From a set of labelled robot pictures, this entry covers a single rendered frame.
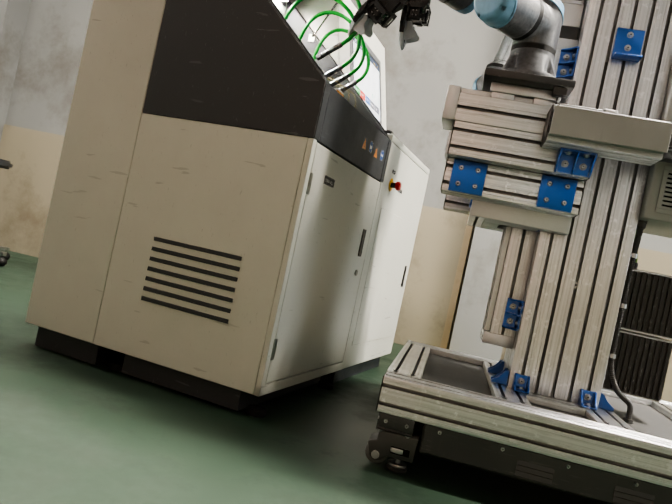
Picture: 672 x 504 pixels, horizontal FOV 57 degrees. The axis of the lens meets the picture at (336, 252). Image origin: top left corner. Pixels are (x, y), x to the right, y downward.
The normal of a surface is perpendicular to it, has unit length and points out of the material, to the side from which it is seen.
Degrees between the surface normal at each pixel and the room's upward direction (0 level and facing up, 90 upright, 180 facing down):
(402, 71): 90
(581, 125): 90
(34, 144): 90
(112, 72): 90
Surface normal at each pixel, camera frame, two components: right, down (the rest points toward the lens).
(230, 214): -0.34, -0.07
